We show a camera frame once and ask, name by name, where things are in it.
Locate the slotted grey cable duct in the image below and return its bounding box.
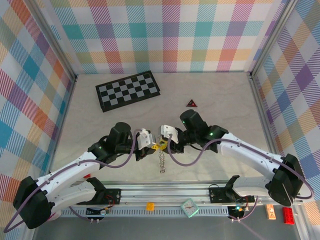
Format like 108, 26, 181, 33
59, 207, 231, 218

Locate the teal square clock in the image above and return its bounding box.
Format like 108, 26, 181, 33
180, 197, 200, 218

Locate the aluminium frame post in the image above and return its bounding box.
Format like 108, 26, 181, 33
28, 0, 77, 82
249, 0, 300, 78

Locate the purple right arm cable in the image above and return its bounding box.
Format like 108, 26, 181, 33
166, 133, 315, 240

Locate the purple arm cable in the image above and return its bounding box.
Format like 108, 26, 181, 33
3, 129, 141, 232
166, 133, 315, 240

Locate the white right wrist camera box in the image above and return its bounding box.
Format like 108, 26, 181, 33
158, 124, 180, 145

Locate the pink dome cup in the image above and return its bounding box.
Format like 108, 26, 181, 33
47, 211, 62, 222

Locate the aluminium mounting rail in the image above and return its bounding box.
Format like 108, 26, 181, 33
28, 181, 304, 208

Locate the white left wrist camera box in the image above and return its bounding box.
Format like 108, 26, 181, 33
136, 128, 155, 151

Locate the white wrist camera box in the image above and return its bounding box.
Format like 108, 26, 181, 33
158, 124, 180, 145
136, 128, 155, 151

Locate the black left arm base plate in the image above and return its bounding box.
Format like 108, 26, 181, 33
76, 187, 122, 206

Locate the aluminium table side rail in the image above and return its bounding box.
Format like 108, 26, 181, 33
44, 74, 79, 188
247, 71, 288, 185

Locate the small circuit board with wires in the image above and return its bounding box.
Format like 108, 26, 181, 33
228, 205, 247, 219
86, 206, 111, 216

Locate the black grey chessboard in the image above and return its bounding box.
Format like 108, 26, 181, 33
95, 70, 161, 113

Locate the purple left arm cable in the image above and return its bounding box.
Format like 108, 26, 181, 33
3, 129, 141, 232

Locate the red toy brick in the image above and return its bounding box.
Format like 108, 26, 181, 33
282, 206, 296, 224

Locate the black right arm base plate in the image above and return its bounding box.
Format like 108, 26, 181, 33
208, 186, 256, 204

